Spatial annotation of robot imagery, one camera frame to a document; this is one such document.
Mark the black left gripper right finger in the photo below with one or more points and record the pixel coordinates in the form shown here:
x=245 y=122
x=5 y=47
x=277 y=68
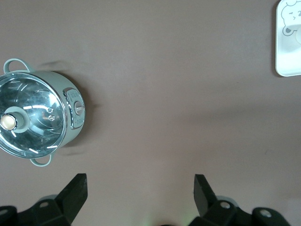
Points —
x=211 y=212

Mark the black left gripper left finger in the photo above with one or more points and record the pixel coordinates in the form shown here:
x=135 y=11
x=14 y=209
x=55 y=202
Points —
x=58 y=212

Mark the white bear print tray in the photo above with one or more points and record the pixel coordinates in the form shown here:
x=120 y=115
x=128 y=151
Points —
x=285 y=58

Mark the glass pot lid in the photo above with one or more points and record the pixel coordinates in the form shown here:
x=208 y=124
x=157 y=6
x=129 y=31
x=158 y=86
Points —
x=40 y=106

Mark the green electric cooking pot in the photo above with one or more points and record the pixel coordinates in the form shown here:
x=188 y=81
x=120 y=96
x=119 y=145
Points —
x=58 y=80

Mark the brown table cover sheet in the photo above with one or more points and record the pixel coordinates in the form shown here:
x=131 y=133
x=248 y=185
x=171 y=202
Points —
x=164 y=82

